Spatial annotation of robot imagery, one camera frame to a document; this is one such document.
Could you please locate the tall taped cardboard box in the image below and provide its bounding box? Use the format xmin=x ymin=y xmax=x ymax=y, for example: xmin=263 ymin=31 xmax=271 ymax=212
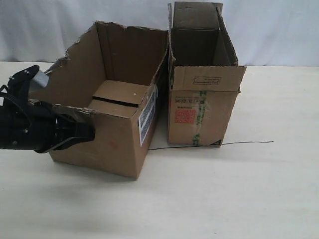
xmin=167 ymin=1 xmax=246 ymax=147

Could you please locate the thin black line marker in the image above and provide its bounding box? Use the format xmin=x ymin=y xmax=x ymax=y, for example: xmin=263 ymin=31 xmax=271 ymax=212
xmin=149 ymin=140 xmax=274 ymax=151

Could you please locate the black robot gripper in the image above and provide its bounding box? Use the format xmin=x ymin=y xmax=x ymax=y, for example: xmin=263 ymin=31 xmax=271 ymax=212
xmin=0 ymin=65 xmax=96 ymax=153

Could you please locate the torn cardboard box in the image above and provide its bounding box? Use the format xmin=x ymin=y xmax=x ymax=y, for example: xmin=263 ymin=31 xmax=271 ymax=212
xmin=29 ymin=21 xmax=168 ymax=179

